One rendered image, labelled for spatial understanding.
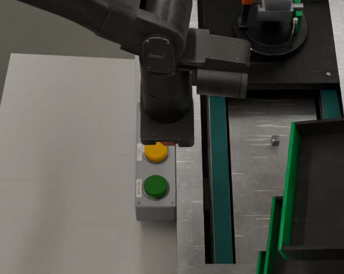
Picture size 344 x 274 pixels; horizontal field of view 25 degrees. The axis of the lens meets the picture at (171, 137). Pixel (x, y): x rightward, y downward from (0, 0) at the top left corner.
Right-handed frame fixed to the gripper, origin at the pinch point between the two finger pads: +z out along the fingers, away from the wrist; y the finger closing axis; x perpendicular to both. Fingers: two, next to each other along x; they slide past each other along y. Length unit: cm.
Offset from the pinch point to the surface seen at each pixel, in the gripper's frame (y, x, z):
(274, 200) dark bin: -15.5, -12.1, -13.0
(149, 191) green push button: 5.4, 4.1, 26.2
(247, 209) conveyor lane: 4.7, -12.7, 32.2
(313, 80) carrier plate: 28.0, -25.5, 27.0
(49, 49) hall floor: 107, 44, 122
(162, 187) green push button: 6.2, 1.8, 26.2
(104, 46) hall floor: 108, 25, 122
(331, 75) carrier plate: 29.0, -29.0, 27.1
